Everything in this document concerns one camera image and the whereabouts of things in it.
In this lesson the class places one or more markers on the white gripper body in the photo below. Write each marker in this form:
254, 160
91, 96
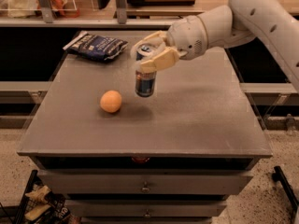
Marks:
186, 38

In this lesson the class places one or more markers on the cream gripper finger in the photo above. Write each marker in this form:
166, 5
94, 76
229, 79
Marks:
164, 60
149, 46

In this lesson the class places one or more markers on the Red Bull can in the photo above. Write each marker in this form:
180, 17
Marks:
144, 82

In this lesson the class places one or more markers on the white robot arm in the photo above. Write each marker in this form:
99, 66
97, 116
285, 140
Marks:
227, 26

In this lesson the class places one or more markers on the blue chip bag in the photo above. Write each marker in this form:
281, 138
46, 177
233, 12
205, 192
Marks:
96, 47

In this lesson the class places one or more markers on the orange fruit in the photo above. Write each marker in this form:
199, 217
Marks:
111, 101

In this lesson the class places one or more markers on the grey drawer cabinet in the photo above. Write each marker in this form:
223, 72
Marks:
174, 157

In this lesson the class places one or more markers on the clear plastic box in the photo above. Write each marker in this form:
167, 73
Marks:
28, 8

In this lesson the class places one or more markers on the black metal stand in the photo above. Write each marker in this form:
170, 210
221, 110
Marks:
278, 176

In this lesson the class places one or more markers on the black wire basket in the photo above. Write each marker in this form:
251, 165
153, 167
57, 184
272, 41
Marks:
39, 205

